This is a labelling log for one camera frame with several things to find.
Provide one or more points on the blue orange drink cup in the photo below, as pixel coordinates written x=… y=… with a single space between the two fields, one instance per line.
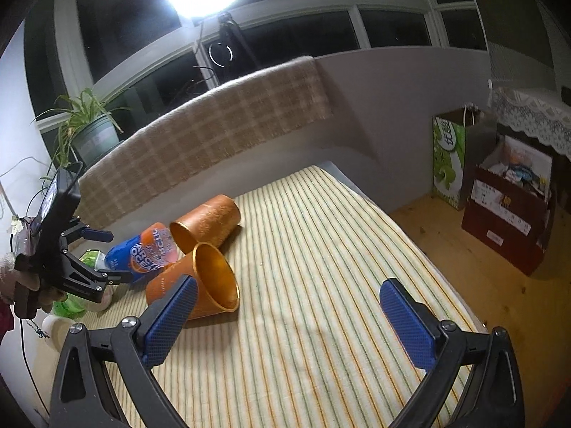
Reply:
x=144 y=255

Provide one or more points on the white lace cloth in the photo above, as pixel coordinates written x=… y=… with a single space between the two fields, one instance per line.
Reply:
x=538 y=113

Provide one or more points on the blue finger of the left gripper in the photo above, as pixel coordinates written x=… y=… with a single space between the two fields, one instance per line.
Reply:
x=102 y=236
x=115 y=276

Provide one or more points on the plaid windowsill cloth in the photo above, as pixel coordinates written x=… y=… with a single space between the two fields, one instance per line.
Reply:
x=218 y=125

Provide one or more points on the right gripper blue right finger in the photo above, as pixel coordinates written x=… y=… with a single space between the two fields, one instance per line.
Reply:
x=412 y=322

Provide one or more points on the potted spider plant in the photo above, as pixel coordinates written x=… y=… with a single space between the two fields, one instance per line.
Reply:
x=87 y=133

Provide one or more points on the grapefruit green tea cup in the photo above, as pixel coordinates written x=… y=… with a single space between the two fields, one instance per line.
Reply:
x=94 y=259

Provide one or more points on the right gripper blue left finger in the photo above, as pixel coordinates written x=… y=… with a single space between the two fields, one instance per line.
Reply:
x=163 y=320

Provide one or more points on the white cup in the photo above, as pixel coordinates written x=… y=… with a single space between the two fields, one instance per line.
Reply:
x=56 y=329

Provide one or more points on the striped table cloth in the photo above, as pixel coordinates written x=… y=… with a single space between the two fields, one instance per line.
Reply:
x=309 y=345

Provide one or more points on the black tripod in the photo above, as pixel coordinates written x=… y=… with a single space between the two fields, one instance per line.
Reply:
x=242 y=59

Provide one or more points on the green transparent cup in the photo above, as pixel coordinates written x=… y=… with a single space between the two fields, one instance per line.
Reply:
x=72 y=307

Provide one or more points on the gloved left hand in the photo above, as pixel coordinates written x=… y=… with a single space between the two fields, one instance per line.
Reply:
x=10 y=278

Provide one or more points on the dark red cardboard box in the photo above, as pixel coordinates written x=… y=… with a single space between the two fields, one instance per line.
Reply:
x=511 y=205

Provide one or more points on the green paper bag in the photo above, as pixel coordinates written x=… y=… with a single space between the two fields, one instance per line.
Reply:
x=462 y=139

